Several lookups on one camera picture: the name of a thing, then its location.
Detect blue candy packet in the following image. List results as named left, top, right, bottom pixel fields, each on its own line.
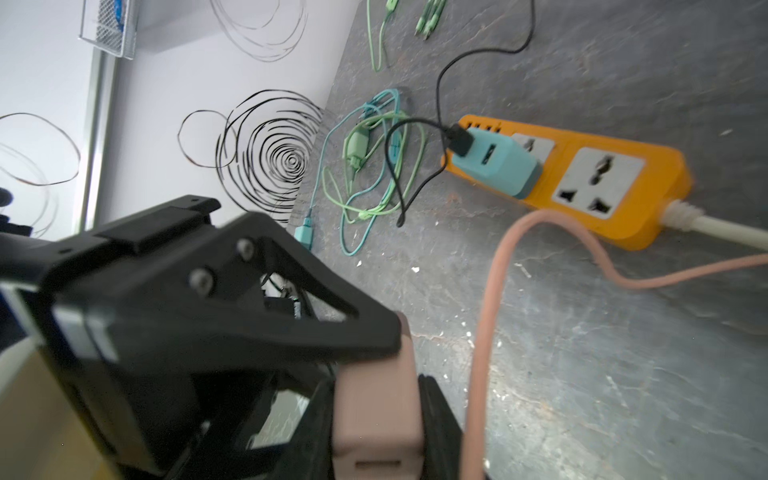
left=113, top=0, right=124, bottom=31

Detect pink charging cable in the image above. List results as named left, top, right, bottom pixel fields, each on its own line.
left=458, top=208, right=768, bottom=480

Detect tangled green charging cables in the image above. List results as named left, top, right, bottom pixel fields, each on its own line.
left=293, top=0, right=448, bottom=258

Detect orange power strip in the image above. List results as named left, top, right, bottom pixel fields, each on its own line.
left=442, top=115, right=693, bottom=251

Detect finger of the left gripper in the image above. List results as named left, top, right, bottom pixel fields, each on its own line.
left=53, top=209, right=401, bottom=375

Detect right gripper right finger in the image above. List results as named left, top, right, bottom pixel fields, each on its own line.
left=418, top=374, right=463, bottom=480

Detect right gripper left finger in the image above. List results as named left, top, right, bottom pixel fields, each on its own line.
left=267, top=380, right=335, bottom=480

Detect black usb cable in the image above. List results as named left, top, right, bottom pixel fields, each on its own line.
left=383, top=0, right=537, bottom=229

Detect pink charger plug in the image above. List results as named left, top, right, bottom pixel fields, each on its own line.
left=331, top=313, right=425, bottom=479

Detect white wire shelf basket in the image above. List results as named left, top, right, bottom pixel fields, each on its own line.
left=79, top=0, right=141, bottom=60

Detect teal charger plug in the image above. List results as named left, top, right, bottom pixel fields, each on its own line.
left=449, top=127, right=543, bottom=199

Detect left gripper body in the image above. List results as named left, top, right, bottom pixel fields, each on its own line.
left=1, top=196, right=312, bottom=479

